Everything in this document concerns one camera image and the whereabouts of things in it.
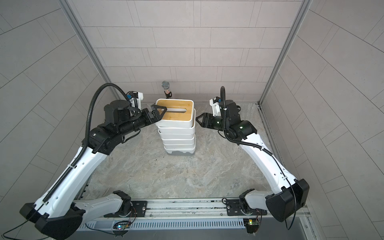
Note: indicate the wooden lid tissue box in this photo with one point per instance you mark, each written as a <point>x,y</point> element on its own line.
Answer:
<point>179,141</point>
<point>177,129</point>
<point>179,114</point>

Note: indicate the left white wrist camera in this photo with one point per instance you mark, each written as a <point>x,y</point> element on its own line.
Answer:
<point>135,98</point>

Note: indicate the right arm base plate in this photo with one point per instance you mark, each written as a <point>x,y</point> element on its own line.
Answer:
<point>237,207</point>

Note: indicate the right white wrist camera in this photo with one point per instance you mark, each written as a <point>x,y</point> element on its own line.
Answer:
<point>215,104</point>

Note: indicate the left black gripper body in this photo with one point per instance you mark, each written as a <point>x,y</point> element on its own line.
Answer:
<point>135,122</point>

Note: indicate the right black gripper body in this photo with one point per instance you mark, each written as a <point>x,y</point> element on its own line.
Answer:
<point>221,123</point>

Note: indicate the white lid tissue box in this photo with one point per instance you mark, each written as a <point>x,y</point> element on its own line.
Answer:
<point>180,153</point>

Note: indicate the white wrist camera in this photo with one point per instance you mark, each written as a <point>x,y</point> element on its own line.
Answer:
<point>215,104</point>
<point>135,98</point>

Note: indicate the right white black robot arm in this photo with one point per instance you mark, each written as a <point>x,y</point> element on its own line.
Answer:
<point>278,177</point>

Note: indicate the circuit board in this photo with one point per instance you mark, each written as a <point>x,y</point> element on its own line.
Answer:
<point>252,225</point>
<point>121,228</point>

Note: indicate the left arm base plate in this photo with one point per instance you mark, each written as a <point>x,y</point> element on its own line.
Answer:
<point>139,208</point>

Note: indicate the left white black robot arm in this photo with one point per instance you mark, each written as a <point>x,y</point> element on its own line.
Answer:
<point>68,184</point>

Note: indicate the grey lid tissue box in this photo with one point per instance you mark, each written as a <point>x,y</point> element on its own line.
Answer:
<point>180,147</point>
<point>177,136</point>

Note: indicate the right circuit board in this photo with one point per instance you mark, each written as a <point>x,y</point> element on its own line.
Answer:
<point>252,225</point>

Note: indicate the left circuit board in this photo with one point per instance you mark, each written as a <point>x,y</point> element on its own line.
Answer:
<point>121,228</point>

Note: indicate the black microphone stand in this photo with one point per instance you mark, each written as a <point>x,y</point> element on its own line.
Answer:
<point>166,87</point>

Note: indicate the aluminium mounting rail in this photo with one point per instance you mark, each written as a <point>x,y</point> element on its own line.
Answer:
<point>186,207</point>

